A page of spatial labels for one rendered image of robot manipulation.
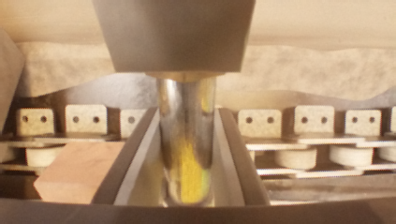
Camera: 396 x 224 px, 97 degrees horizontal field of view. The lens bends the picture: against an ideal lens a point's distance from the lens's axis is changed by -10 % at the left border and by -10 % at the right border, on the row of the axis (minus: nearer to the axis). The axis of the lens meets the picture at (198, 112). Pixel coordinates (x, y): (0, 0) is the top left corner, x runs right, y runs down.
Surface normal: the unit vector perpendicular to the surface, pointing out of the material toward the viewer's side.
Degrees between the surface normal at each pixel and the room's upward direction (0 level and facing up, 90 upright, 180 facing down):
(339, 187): 0
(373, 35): 0
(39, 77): 19
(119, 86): 0
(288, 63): 50
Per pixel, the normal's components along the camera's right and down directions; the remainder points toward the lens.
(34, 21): 0.01, 0.07
